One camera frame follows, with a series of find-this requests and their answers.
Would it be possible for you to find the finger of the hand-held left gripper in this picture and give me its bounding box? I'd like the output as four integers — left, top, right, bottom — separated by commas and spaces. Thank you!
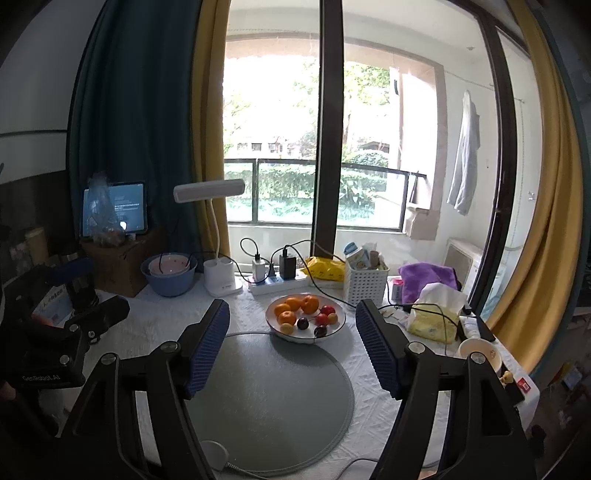
67, 295, 131, 345
41, 257, 95, 286

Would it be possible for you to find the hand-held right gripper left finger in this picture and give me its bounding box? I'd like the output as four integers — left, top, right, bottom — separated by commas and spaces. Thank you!
60, 299, 230, 480

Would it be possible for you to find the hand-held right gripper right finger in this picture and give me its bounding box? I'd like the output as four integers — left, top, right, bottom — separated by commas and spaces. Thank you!
355, 299, 539, 480

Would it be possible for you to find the white plate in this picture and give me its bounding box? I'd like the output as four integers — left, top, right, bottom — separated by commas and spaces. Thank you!
265, 293, 347, 344

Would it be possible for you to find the dark cylindrical container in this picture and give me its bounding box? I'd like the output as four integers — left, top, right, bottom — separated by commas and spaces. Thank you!
58, 251, 100, 308

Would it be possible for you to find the white printed packet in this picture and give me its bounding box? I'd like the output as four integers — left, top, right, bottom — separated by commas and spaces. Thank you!
379, 308, 413, 326

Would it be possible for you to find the brown cardboard box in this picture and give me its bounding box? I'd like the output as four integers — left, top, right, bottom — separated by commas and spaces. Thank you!
81, 228, 160, 298

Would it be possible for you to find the yellow tissue pack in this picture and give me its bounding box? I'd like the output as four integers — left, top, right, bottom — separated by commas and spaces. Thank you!
409, 282, 468, 343

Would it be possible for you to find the blue bowl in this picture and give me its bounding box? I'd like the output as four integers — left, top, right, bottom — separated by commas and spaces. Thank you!
141, 253, 198, 297

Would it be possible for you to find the clear plastic bag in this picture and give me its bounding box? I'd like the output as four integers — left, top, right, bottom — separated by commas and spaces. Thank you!
85, 173, 127, 245

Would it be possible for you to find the white quilted tablecloth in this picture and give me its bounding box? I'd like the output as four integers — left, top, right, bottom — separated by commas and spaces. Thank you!
37, 272, 541, 480

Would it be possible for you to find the white plastic basket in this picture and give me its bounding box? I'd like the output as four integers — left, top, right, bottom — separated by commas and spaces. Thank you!
343, 261, 390, 311

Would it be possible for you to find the pink bowl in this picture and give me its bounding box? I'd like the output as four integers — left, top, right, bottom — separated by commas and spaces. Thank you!
148, 254, 191, 277

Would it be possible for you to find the white desk lamp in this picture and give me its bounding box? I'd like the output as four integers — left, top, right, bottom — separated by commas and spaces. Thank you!
173, 179, 246, 296

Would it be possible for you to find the purple cloth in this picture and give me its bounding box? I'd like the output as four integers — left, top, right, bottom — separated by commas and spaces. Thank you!
398, 262, 462, 305

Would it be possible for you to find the grey round mat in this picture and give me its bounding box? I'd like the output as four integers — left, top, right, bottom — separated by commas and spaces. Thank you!
185, 330, 356, 474

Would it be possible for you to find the tablet screen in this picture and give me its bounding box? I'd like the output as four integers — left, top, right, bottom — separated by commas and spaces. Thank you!
82, 181, 148, 237

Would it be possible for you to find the white power strip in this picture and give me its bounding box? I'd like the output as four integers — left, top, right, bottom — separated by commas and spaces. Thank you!
248, 270, 309, 296

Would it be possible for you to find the yellow snack packet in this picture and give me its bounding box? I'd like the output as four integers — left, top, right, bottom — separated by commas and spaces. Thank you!
305, 256, 347, 282

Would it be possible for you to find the white printed cup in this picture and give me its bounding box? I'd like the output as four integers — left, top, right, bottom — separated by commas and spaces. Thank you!
458, 338, 503, 374

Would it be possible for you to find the white round puck charger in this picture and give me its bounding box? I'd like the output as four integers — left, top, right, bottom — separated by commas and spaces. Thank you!
201, 440, 232, 472

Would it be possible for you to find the white air conditioner unit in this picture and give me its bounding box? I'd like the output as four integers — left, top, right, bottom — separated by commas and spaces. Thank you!
445, 237, 485, 296

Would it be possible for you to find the cardboard box on balcony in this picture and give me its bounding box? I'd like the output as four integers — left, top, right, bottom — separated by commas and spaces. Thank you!
404, 205, 439, 240

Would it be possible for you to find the red and white small box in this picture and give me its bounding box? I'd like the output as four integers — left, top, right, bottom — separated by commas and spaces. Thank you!
505, 376, 540, 407

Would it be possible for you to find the teal curtain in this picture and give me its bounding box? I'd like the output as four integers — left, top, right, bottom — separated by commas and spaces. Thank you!
67, 0, 204, 259

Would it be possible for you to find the black balcony railing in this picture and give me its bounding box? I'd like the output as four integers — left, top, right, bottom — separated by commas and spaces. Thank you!
224, 158, 428, 232

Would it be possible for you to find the yellow curtain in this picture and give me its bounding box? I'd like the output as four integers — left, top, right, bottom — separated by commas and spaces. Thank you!
485, 0, 585, 374
189, 0, 232, 259

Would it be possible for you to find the white hanging garment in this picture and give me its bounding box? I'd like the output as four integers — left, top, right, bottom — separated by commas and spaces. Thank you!
446, 90, 482, 215

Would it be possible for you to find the long black cable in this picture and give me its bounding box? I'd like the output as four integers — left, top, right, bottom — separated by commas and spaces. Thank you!
270, 249, 462, 344

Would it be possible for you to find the arched black cable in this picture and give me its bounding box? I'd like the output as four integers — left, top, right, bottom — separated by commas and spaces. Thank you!
279, 239, 347, 261

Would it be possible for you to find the dark window post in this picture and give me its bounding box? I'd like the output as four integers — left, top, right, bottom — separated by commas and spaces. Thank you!
311, 0, 345, 261

